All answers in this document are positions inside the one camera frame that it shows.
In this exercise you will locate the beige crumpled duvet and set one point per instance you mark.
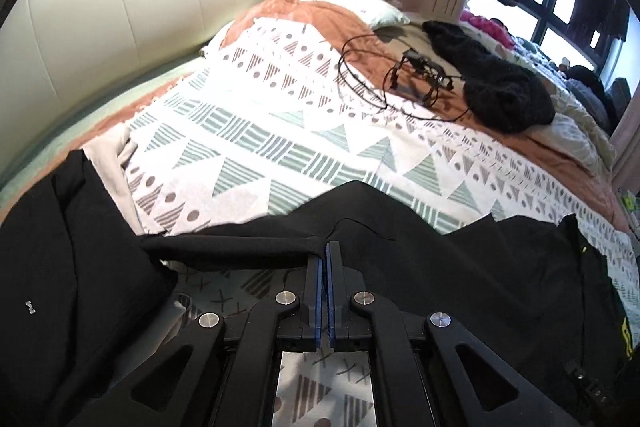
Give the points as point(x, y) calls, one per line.
point(574, 131)

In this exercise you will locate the dark blue cushion by window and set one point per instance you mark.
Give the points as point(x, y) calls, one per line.
point(605, 105)

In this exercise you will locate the black cable device on bed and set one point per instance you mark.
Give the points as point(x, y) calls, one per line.
point(405, 82)

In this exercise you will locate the patterned white bed cover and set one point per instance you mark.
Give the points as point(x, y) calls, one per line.
point(263, 125)

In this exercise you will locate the orange quilt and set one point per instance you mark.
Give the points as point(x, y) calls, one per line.
point(336, 25)

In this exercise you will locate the pink clothes on windowsill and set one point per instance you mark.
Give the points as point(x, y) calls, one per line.
point(492, 28)

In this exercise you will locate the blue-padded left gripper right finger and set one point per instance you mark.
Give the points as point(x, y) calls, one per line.
point(428, 371)

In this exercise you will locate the black shirt with yellow print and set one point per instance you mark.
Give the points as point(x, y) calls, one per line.
point(536, 293)

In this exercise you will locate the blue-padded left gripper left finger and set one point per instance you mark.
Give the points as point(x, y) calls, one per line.
point(217, 371)

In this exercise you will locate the black knitted garment on bed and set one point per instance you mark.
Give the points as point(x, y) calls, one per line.
point(503, 96)

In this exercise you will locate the folded grey white cloth stack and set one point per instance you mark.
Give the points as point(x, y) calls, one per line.
point(109, 154)

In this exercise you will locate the folded black garment on stack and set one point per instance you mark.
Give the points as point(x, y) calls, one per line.
point(77, 290)

